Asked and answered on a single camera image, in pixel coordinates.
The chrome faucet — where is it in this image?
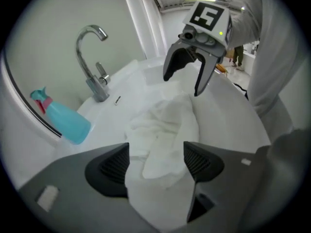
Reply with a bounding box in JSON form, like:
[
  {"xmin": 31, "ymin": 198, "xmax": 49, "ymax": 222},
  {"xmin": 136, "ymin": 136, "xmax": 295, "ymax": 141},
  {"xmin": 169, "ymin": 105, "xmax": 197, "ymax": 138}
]
[{"xmin": 74, "ymin": 24, "xmax": 111, "ymax": 103}]

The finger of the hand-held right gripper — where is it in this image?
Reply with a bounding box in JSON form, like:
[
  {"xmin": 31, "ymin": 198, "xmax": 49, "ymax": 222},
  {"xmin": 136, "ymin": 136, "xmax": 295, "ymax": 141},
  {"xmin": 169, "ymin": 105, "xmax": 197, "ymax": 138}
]
[
  {"xmin": 193, "ymin": 51, "xmax": 224, "ymax": 98},
  {"xmin": 162, "ymin": 39, "xmax": 197, "ymax": 82}
]

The person's grey hoodie torso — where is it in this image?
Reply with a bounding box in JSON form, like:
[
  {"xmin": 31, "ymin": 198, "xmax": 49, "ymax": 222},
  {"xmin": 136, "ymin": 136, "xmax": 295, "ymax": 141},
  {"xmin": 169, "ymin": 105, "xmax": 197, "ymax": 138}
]
[{"xmin": 255, "ymin": 129, "xmax": 311, "ymax": 228}]

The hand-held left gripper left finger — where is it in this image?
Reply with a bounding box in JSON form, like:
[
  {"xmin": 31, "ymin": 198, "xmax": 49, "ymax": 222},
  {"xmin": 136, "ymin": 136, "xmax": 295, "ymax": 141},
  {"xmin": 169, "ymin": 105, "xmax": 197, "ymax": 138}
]
[{"xmin": 17, "ymin": 141, "xmax": 157, "ymax": 233}]

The person's right forearm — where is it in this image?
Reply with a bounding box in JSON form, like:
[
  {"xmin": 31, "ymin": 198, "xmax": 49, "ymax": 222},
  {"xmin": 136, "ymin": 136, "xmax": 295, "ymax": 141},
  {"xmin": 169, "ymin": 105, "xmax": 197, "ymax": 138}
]
[{"xmin": 228, "ymin": 0, "xmax": 307, "ymax": 131}]

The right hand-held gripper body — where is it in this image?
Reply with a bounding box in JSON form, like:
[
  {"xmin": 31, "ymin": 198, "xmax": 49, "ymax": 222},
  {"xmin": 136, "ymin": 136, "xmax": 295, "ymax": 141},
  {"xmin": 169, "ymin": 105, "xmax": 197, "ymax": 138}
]
[{"xmin": 178, "ymin": 0, "xmax": 234, "ymax": 58}]

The white cloth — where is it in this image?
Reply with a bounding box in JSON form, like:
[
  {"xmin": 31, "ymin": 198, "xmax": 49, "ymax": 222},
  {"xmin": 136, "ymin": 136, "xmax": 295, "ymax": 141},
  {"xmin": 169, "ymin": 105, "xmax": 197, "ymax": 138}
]
[{"xmin": 123, "ymin": 92, "xmax": 201, "ymax": 231}]

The white washbasin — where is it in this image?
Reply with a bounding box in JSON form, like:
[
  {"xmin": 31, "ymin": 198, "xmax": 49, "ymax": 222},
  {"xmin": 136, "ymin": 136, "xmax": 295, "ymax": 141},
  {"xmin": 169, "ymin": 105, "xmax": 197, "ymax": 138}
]
[{"xmin": 14, "ymin": 57, "xmax": 272, "ymax": 194}]

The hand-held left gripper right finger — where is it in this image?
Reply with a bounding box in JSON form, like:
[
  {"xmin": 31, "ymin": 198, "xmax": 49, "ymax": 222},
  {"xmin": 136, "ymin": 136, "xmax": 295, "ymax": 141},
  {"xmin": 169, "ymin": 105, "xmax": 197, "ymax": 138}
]
[{"xmin": 170, "ymin": 141, "xmax": 264, "ymax": 233}]

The gold wire chair orange seat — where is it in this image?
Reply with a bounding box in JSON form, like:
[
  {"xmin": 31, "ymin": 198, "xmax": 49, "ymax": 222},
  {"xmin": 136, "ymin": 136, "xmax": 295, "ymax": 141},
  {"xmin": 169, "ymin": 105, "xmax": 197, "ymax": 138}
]
[{"xmin": 216, "ymin": 63, "xmax": 229, "ymax": 77}]

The teal spray bottle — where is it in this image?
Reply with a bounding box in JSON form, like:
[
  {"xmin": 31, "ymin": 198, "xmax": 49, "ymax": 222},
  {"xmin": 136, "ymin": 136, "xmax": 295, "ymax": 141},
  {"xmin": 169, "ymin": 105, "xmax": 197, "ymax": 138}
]
[{"xmin": 29, "ymin": 86, "xmax": 92, "ymax": 145}]

